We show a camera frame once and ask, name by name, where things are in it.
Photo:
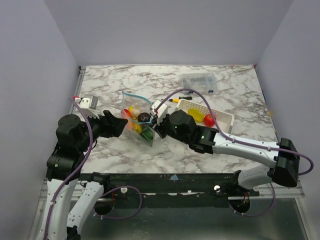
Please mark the black bit holder strip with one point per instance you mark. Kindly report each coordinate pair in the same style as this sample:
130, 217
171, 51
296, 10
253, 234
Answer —
186, 97

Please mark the clear plastic screw box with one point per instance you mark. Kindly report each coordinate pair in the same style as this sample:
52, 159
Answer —
204, 83

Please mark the green toy leafy vegetable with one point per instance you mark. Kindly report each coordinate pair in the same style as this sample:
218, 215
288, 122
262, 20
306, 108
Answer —
147, 133

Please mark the yellow handled screwdriver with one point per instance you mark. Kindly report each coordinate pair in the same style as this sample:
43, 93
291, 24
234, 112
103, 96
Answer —
174, 100

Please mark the yellow toy banana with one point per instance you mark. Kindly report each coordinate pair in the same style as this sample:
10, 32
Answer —
137, 128

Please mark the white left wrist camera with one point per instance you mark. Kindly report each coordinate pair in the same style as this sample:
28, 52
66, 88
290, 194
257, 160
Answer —
88, 105

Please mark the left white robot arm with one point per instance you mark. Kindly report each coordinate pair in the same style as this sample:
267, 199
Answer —
59, 193

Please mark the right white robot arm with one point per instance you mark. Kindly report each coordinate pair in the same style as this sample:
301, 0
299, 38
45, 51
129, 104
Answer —
278, 161

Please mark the clear zip top bag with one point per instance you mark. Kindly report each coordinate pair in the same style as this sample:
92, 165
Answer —
130, 101

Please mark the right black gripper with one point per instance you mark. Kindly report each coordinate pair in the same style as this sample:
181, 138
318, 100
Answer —
161, 128

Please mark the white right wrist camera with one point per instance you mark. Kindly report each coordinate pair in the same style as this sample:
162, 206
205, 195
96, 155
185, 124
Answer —
158, 111

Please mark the beige toy garlic bulb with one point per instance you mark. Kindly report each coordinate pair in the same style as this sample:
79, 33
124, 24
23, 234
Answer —
135, 112

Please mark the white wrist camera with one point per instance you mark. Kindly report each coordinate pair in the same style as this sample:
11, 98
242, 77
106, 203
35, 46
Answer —
158, 111
88, 105

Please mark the red toy strawberry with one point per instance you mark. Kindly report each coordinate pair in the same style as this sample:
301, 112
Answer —
209, 121

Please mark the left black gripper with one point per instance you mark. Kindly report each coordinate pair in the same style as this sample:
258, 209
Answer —
112, 126

